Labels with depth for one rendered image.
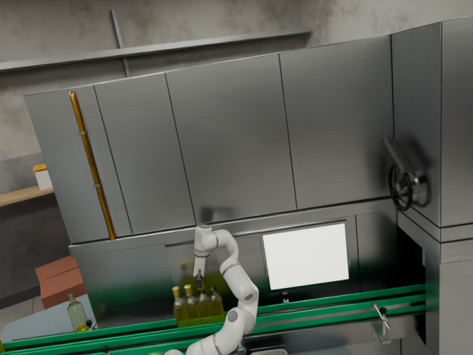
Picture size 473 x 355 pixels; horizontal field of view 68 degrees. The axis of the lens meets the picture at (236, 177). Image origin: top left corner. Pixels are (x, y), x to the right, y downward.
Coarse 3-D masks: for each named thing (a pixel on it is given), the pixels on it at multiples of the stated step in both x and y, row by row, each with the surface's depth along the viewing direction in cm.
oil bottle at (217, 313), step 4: (220, 296) 169; (212, 300) 165; (216, 300) 165; (220, 300) 166; (212, 304) 165; (216, 304) 165; (220, 304) 166; (212, 308) 166; (216, 308) 166; (220, 308) 166; (212, 312) 167; (216, 312) 167; (220, 312) 167; (224, 312) 172; (212, 316) 168; (216, 316) 167; (220, 316) 167; (224, 316) 170; (216, 320) 168; (220, 320) 168; (224, 320) 168
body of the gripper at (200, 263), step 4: (196, 256) 158; (200, 256) 158; (204, 256) 158; (196, 260) 157; (200, 260) 157; (204, 260) 158; (196, 264) 158; (200, 264) 158; (204, 264) 158; (196, 268) 158; (200, 268) 158; (204, 268) 159; (196, 272) 158; (204, 272) 160
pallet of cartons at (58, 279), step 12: (48, 264) 383; (60, 264) 378; (72, 264) 373; (48, 276) 356; (60, 276) 352; (72, 276) 348; (48, 288) 333; (60, 288) 329; (72, 288) 329; (84, 288) 334; (48, 300) 319; (60, 300) 325
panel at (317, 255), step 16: (272, 240) 173; (288, 240) 173; (304, 240) 173; (320, 240) 173; (336, 240) 173; (272, 256) 176; (288, 256) 176; (304, 256) 176; (320, 256) 176; (336, 256) 176; (272, 272) 178; (288, 272) 178; (304, 272) 178; (320, 272) 178; (336, 272) 178; (272, 288) 181
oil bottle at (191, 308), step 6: (186, 300) 168; (192, 300) 167; (186, 306) 166; (192, 306) 166; (192, 312) 167; (198, 312) 168; (192, 318) 168; (198, 318) 168; (192, 324) 169; (198, 324) 169
